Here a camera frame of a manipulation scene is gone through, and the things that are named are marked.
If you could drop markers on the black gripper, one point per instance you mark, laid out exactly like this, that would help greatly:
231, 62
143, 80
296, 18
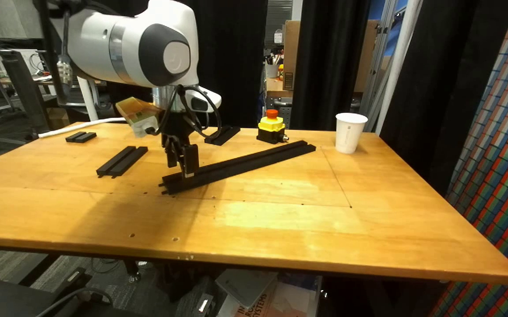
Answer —
180, 126

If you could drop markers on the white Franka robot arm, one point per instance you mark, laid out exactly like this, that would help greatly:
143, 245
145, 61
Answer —
118, 46

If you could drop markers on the yellow red emergency stop button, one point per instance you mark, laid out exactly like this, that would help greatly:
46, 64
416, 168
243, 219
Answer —
272, 124

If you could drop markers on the small black notched block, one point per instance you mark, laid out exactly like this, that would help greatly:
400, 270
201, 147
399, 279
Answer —
81, 136

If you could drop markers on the white slanted beam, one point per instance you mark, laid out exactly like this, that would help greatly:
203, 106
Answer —
86, 98

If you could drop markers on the cardboard box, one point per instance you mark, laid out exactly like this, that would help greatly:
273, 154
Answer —
291, 54

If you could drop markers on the white box under table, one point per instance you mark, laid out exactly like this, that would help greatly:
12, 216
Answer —
265, 293

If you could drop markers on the black office chair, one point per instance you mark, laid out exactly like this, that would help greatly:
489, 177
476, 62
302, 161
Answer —
25, 89

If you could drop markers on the white paper cup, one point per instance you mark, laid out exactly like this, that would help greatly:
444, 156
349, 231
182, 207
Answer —
351, 133

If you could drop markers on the black case under table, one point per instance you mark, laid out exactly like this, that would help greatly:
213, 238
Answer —
7, 300

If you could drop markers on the white metal pole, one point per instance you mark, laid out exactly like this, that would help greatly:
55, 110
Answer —
399, 64

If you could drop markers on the colourful patterned panel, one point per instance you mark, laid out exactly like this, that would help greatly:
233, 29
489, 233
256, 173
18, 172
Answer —
501, 177

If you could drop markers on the flat black rail piece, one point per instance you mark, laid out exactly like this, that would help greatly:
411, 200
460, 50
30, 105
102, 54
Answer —
220, 136

